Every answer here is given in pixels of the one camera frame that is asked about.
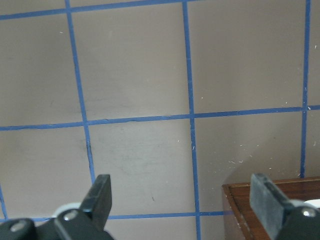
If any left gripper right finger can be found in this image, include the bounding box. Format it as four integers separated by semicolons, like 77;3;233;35
249;173;320;240

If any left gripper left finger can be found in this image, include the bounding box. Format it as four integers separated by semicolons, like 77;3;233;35
54;174;112;240

